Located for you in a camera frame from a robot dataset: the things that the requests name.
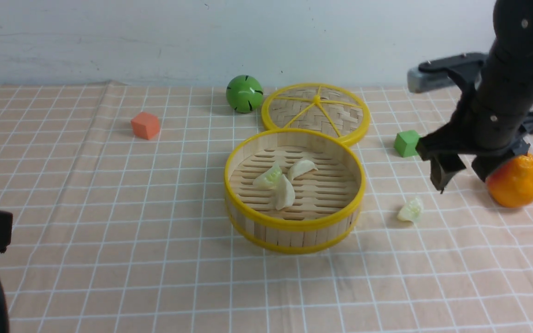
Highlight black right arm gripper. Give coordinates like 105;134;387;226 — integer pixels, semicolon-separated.
416;79;533;194

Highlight pale green dumpling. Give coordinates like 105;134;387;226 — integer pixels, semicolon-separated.
397;197;424;223

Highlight white dumpling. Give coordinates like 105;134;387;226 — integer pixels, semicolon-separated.
273;175;296;210
287;158;318;181

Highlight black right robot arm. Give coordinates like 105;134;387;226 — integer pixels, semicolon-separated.
407;0;533;191

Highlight bamboo steamer lid yellow rim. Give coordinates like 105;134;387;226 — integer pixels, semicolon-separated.
261;83;371;146

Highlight bamboo steamer tray yellow rim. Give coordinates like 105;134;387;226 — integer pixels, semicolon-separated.
223;129;366;254

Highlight orange red toy pear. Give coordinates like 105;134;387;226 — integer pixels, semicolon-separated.
486;153;533;209

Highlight green foam cube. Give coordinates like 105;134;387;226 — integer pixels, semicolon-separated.
394;130;421;158

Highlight green toy ball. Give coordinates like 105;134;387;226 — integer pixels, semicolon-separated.
226;74;264;113

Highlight orange foam cube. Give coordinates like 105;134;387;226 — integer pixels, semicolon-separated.
130;112;161;141

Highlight checkered beige tablecloth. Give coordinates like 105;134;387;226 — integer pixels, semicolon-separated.
0;82;533;333

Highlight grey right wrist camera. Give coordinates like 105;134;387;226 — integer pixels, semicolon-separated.
407;52;488;93

